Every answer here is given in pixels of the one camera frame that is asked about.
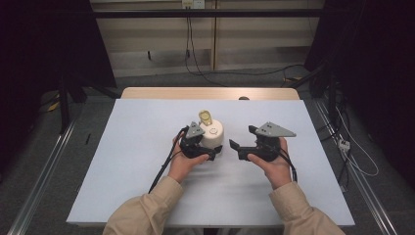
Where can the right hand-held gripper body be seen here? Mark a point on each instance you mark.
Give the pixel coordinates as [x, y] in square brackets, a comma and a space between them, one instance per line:
[269, 143]

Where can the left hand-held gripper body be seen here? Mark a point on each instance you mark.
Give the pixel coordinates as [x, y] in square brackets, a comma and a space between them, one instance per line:
[192, 145]

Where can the white flip cap bottle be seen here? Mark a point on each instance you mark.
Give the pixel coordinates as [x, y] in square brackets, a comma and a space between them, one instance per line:
[213, 138]

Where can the person's left hand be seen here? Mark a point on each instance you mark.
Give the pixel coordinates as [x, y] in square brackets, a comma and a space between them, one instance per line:
[182, 166]

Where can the person's right hand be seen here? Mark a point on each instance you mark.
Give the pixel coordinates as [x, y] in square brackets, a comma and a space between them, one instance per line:
[275, 169]

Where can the wooden table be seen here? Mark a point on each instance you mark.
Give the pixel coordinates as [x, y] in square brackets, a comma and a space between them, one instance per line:
[195, 93]

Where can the black metal stand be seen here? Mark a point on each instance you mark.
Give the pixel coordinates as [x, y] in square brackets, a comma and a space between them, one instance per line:
[64, 107]
[331, 94]

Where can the small black pen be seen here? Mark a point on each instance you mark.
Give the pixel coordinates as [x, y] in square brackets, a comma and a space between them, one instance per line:
[87, 139]

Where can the black horizontal bar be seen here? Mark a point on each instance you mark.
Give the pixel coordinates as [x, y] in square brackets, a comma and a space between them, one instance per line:
[202, 13]

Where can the black curtain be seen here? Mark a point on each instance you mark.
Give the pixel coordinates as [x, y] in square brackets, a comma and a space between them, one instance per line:
[39, 49]
[378, 65]

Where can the yellow floor tape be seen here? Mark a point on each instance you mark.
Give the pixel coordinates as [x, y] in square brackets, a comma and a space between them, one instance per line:
[54, 105]

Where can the wooden vertical post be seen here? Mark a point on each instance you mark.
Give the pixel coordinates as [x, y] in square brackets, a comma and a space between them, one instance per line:
[213, 39]

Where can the aluminium floor rail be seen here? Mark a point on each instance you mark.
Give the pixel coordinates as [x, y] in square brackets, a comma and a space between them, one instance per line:
[39, 182]
[362, 186]

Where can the white wall outlet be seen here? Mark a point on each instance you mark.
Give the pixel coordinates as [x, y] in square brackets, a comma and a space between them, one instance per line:
[193, 3]

